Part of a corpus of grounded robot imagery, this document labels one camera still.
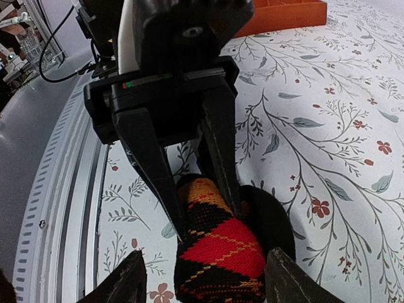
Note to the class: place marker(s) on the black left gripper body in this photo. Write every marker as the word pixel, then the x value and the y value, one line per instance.
pixel 176 105

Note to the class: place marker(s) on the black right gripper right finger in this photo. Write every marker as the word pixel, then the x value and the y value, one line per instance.
pixel 286 282

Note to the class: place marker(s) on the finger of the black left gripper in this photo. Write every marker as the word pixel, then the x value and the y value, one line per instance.
pixel 218 129
pixel 136 132

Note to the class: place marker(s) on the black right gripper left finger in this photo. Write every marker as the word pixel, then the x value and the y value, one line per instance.
pixel 126 284

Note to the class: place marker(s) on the black red orange argyle sock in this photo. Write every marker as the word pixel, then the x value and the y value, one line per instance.
pixel 222 258

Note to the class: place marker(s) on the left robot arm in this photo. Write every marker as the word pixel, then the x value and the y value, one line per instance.
pixel 177 37

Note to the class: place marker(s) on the floral table mat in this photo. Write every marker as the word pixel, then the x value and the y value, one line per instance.
pixel 319 126

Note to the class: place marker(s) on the brown wooden compartment tray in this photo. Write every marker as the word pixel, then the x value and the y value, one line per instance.
pixel 273 15

